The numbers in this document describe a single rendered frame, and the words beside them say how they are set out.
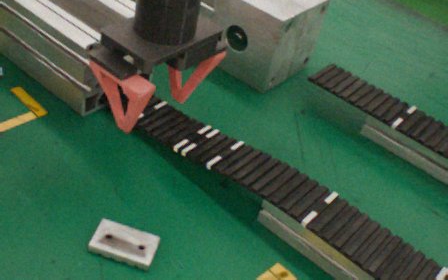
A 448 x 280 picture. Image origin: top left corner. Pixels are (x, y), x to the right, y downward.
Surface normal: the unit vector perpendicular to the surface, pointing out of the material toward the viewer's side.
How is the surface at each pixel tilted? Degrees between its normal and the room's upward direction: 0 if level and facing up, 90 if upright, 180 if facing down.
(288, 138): 0
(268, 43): 90
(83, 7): 90
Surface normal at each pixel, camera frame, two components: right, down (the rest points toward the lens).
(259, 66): -0.68, 0.37
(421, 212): 0.14, -0.78
